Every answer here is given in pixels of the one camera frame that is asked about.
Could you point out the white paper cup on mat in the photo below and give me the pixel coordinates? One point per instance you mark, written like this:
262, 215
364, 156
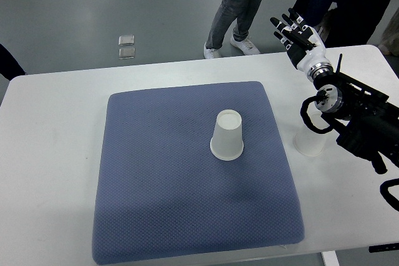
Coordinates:
227, 140

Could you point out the black table control panel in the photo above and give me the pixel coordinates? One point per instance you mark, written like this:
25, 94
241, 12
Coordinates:
383, 248

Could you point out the dark-clothed person at left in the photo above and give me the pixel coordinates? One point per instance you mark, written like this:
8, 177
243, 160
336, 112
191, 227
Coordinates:
9, 67

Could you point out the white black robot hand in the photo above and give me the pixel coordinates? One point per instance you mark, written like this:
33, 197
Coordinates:
303, 45

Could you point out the upper metal floor plate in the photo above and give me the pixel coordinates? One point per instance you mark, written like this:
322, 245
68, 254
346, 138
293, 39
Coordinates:
126, 39

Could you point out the metal floor plate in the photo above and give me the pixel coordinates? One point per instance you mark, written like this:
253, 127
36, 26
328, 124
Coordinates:
126, 39
126, 53

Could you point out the white paper cup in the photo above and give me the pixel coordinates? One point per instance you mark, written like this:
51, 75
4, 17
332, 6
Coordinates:
308, 142
227, 140

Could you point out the white table leg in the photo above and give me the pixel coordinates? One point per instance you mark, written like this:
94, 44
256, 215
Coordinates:
330, 258

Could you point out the blue quilted cushion mat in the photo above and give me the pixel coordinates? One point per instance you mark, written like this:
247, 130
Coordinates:
162, 193

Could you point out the lower metal floor plate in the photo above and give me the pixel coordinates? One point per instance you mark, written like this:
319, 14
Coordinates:
126, 53

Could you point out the person in dark clothes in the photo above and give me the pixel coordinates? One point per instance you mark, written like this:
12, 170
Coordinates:
346, 1

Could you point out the person in grey jeans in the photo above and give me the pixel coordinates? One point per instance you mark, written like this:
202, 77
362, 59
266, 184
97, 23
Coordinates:
241, 11

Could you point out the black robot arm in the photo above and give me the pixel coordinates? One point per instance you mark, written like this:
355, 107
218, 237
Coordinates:
366, 122

